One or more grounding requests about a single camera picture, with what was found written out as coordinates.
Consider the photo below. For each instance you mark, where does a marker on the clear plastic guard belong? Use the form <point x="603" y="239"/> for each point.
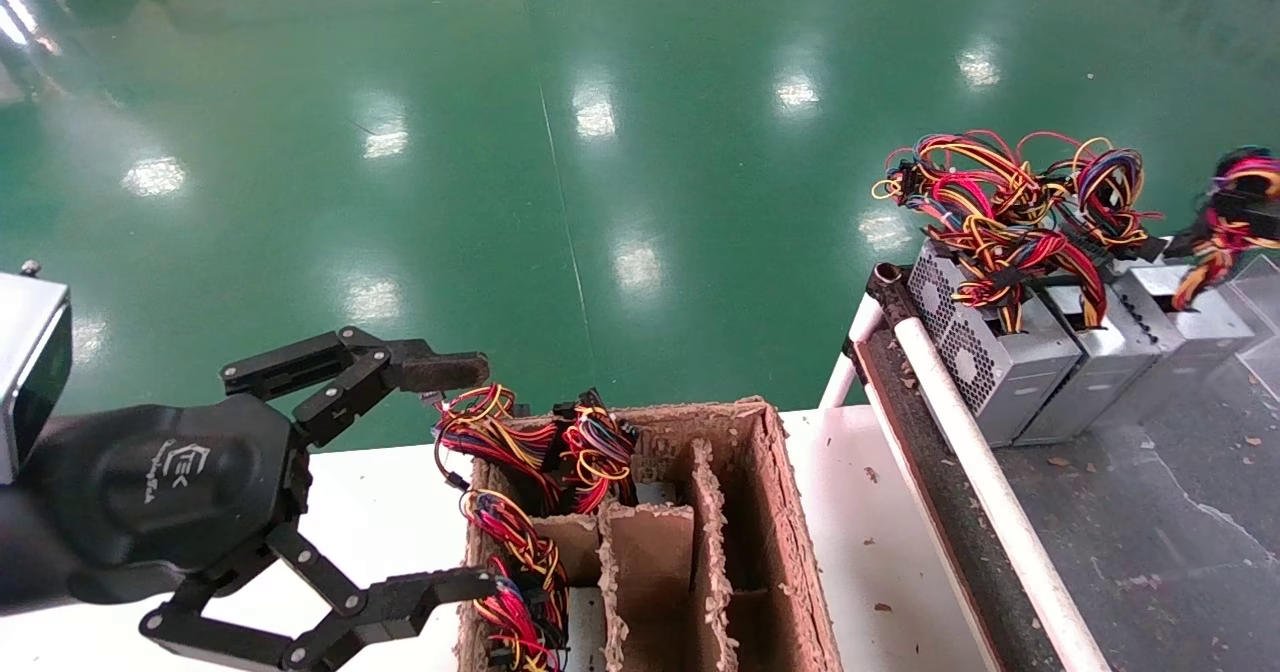
<point x="1262" y="297"/>

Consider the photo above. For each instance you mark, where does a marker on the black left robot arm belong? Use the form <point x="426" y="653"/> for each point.
<point x="25" y="562"/>

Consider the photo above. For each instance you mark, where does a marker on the brown cardboard divider box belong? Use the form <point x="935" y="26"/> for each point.
<point x="750" y="522"/>

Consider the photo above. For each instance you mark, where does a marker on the white conveyor rail tube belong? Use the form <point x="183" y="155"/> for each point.
<point x="990" y="492"/>

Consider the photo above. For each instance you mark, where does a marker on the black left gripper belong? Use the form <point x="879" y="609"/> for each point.
<point x="165" y="482"/>

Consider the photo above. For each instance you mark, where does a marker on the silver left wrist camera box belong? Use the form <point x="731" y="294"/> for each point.
<point x="25" y="372"/>

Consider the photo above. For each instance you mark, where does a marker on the rusty brown tube end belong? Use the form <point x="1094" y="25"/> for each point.
<point x="890" y="292"/>

